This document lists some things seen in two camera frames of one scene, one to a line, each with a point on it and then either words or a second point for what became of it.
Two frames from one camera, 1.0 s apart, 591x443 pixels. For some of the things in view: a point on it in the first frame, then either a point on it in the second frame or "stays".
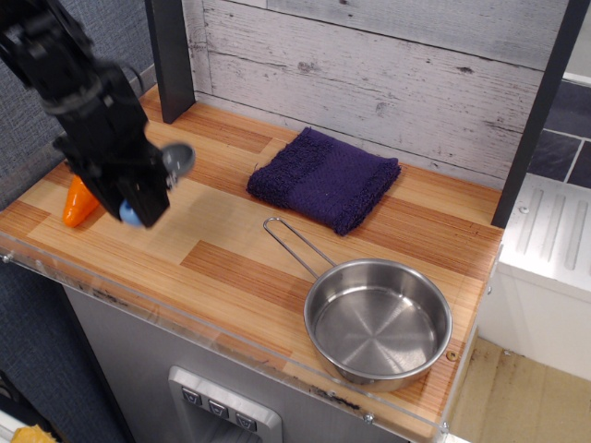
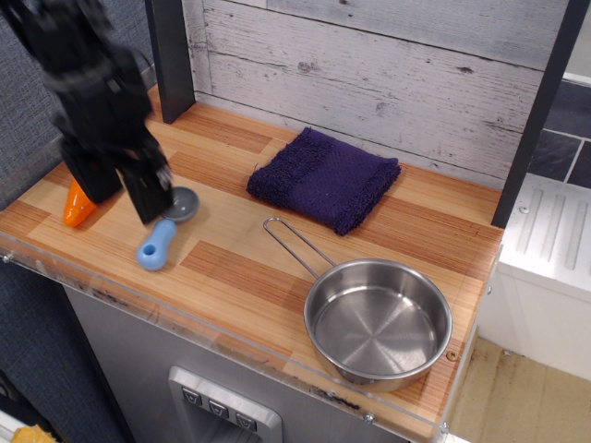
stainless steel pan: x=375 y=324 stays
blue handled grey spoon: x=178 y=159 → x=153 y=253
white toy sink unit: x=539 y=301 stays
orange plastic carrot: x=79 y=203 stays
